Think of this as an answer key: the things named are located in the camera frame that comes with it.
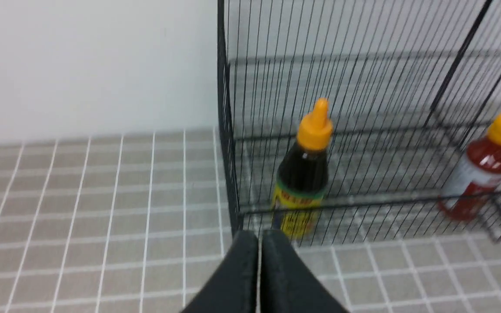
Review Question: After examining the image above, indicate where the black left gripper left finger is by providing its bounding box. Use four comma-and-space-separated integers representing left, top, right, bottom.
182, 230, 259, 313

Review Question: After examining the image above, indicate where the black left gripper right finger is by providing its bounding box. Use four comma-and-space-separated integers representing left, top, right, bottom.
260, 230, 348, 313

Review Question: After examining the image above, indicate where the dark sauce bottle yellow label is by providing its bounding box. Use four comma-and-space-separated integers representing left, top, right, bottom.
271, 98, 333, 240

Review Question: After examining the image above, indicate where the red sauce bottle orange cap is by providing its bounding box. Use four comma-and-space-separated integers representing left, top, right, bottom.
438, 113, 501, 222

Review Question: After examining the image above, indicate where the grey checkered tablecloth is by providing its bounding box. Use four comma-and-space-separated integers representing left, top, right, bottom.
0, 127, 501, 313

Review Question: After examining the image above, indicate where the black wire mesh rack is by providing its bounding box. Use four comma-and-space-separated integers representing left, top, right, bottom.
217, 0, 501, 245

